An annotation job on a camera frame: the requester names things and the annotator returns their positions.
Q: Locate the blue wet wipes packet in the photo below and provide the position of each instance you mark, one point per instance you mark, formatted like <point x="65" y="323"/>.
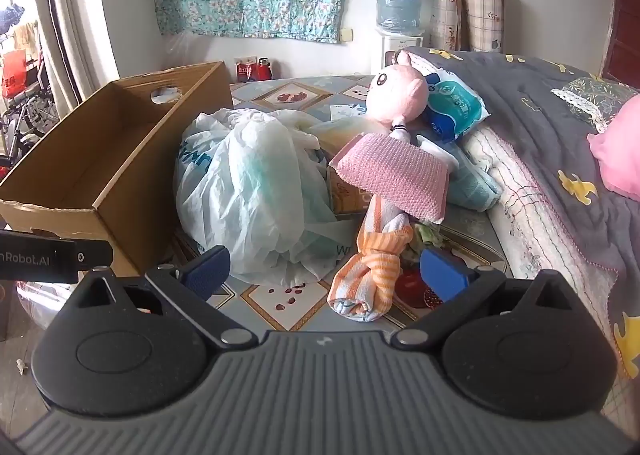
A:
<point x="455" y="105"/>

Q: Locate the white curtain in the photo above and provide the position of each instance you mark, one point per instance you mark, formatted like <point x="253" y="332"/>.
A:
<point x="75" y="10"/>

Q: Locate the grey printed quilt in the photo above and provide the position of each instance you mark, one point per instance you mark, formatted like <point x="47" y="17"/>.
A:
<point x="540" y="135"/>

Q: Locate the blue white small box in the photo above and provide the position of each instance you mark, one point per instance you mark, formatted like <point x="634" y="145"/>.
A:
<point x="347" y="111"/>

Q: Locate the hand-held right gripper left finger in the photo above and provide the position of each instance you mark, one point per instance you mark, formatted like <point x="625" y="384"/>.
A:
<point x="207" y="271"/>

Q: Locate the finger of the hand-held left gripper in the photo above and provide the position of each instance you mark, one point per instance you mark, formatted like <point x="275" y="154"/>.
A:
<point x="95" y="255"/>

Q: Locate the pink plush toy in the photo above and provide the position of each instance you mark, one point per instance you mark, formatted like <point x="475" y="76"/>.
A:
<point x="395" y="95"/>

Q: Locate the orange striped towel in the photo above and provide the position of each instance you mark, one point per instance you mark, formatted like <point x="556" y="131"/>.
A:
<point x="372" y="265"/>

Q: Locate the red bottle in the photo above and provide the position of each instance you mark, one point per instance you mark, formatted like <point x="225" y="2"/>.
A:
<point x="263" y="69"/>

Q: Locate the blue water jug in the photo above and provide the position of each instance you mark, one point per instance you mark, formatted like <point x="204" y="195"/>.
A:
<point x="402" y="0"/>

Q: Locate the printed bed mat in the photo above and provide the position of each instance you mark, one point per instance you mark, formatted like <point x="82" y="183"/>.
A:
<point x="290" y="95"/>

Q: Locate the wall socket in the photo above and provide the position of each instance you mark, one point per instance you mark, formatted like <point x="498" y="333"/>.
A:
<point x="346" y="34"/>

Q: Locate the green cloth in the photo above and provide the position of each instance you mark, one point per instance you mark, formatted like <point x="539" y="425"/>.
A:
<point x="427" y="235"/>

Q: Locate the checked rolled mat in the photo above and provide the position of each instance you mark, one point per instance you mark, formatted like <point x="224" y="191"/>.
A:
<point x="485" y="15"/>

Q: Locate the white water dispenser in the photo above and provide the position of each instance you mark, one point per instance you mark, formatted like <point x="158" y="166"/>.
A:
<point x="400" y="52"/>

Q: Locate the white plastic bag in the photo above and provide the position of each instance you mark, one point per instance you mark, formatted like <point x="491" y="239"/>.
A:
<point x="250" y="185"/>

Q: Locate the light blue towel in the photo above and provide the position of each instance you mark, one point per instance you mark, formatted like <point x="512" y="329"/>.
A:
<point x="475" y="190"/>

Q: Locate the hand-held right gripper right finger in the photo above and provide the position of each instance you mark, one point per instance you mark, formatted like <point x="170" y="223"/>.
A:
<point x="445" y="275"/>

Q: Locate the red tissue packet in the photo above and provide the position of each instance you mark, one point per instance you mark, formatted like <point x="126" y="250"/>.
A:
<point x="347" y="192"/>

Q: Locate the brown cardboard box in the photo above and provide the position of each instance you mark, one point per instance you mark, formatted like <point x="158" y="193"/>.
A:
<point x="125" y="135"/>

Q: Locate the white quilted mattress pad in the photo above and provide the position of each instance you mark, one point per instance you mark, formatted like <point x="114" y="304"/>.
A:
<point x="530" y="230"/>

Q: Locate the green patterned lace pillow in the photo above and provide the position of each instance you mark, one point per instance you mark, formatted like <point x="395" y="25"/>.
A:
<point x="595" y="97"/>

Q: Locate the yellow clear packet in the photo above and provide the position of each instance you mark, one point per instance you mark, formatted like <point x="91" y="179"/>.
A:
<point x="340" y="135"/>

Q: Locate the floral rolled mat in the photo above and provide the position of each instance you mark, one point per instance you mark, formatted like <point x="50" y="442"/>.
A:
<point x="447" y="10"/>

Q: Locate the dark red door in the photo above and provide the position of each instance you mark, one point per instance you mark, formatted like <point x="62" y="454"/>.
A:
<point x="625" y="10"/>

